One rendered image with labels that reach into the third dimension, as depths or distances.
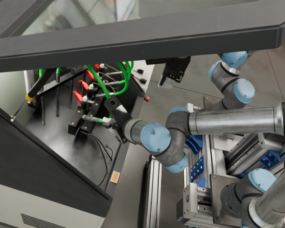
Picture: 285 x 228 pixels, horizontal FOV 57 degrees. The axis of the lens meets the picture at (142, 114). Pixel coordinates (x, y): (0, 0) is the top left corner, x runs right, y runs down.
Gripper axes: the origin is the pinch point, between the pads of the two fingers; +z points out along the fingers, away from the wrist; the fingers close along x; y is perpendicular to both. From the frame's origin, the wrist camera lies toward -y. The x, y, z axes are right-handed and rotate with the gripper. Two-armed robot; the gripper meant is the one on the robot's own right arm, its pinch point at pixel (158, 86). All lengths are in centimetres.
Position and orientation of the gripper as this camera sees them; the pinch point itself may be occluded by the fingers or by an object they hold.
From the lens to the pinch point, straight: 118.0
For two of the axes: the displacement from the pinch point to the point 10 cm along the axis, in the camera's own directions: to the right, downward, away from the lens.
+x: 2.2, -7.3, 6.5
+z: -2.5, 6.0, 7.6
